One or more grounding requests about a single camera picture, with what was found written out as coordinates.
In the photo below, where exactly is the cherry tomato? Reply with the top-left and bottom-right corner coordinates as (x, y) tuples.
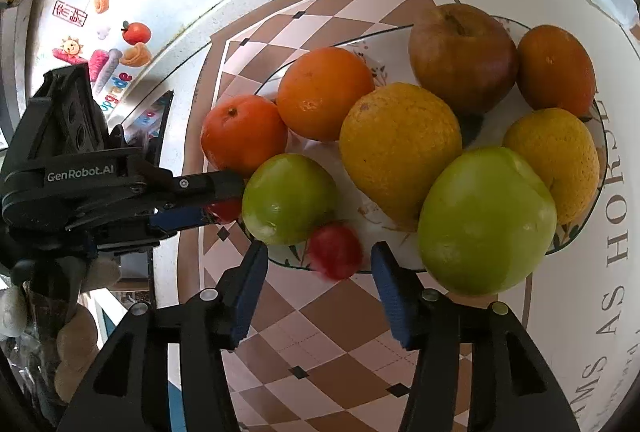
(205, 198), (242, 225)
(308, 222), (364, 280)

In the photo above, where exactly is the orange front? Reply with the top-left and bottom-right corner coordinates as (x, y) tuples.
(200, 95), (288, 178)

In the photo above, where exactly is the green apple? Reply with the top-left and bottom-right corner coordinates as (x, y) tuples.
(418, 147), (556, 296)
(242, 154), (340, 246)

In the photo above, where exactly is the orange tangerine back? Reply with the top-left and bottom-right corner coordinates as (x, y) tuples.
(277, 48), (375, 142)

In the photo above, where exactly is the yellow lemon front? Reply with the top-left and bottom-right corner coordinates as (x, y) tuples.
(338, 82), (462, 232)

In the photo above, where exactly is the yellow lemon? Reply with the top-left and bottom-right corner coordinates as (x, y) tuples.
(338, 82), (462, 232)
(502, 108), (600, 225)

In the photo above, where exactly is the yellow lemon back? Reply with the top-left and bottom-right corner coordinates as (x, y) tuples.
(502, 108), (600, 225)

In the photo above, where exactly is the brown red apple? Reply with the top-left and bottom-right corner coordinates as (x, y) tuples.
(408, 3), (518, 116)

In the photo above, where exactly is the dark orange fruit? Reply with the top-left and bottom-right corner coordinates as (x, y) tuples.
(516, 25), (596, 118)

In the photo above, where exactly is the plastic bag with eggs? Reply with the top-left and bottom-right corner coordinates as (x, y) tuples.
(1, 256), (120, 423)

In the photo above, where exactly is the deer pattern oval plate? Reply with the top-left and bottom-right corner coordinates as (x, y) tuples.
(241, 4), (604, 296)

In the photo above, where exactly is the checkered brown table runner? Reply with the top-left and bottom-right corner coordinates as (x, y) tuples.
(178, 0), (639, 431)

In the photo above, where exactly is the colourful wall sticker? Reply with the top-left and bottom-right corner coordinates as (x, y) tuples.
(51, 0), (153, 116)

